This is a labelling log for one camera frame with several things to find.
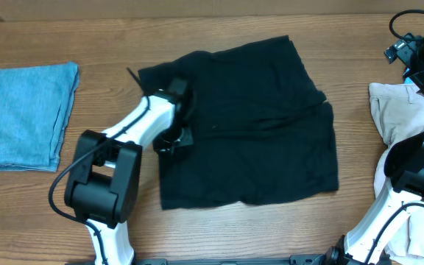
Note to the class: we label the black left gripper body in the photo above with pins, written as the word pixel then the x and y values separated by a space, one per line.
pixel 181 137

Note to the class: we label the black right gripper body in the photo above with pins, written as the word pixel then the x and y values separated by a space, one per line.
pixel 423 57

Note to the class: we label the black shorts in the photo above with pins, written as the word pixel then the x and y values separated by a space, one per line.
pixel 262 132

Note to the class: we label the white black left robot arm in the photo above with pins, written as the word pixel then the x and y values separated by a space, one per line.
pixel 103 178

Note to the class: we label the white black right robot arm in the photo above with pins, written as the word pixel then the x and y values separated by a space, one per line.
pixel 403 190

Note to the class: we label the light pink garment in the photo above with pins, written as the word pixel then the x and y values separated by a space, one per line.
pixel 398 113

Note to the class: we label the folded blue denim cloth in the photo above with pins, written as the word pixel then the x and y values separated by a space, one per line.
pixel 35 107

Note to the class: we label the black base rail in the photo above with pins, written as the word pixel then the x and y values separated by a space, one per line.
pixel 226 261

